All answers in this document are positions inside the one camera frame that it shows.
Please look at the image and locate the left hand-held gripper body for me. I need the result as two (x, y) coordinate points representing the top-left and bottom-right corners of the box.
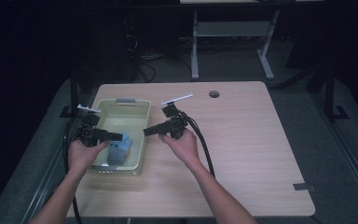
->
(76, 104), (103, 147)

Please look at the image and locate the pale yellow plastic basket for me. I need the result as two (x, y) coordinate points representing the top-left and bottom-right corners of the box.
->
(87, 98), (152, 175)

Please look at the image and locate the grey tape strip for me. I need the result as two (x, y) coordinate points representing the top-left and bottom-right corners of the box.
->
(293, 183), (316, 191)

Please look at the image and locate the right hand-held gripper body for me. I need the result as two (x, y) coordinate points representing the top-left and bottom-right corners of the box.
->
(160, 93), (195, 140)

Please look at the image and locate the person's left hand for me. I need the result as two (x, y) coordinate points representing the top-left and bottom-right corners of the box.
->
(67, 139), (111, 177)

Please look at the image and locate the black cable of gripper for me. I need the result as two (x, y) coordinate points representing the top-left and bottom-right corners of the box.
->
(62, 119), (83, 224)
(176, 110), (216, 179)

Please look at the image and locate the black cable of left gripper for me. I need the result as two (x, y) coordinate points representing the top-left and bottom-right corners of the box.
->
(62, 119), (83, 224)

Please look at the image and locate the bundle of floor cables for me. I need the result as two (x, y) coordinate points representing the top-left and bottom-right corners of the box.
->
(124, 33), (189, 84)

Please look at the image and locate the black metal stand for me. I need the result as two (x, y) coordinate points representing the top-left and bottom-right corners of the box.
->
(59, 68), (82, 119)
(322, 65), (351, 121)

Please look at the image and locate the person's right hand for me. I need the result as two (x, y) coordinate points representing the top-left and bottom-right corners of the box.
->
(158, 128), (201, 168)

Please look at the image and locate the blue glove with dark dots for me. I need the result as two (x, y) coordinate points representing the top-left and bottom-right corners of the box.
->
(109, 133), (132, 154)

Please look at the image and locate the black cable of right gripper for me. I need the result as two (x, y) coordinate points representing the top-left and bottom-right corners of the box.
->
(176, 110), (216, 179)

